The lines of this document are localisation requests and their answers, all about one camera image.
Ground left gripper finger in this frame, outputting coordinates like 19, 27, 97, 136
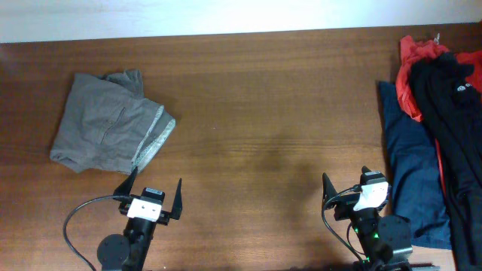
113, 167, 138, 196
169, 178, 183, 220

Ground black t-shirt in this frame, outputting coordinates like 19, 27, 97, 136
409, 53, 481, 270

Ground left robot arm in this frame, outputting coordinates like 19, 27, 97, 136
97, 169, 183, 271

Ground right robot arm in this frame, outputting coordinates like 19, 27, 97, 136
321, 166, 413, 270

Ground navy blue garment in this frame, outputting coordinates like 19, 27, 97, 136
378, 81, 451, 250

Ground grey folded shorts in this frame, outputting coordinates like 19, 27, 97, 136
50, 69, 176, 175

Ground red mesh garment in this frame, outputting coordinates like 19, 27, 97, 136
396, 36, 481, 198

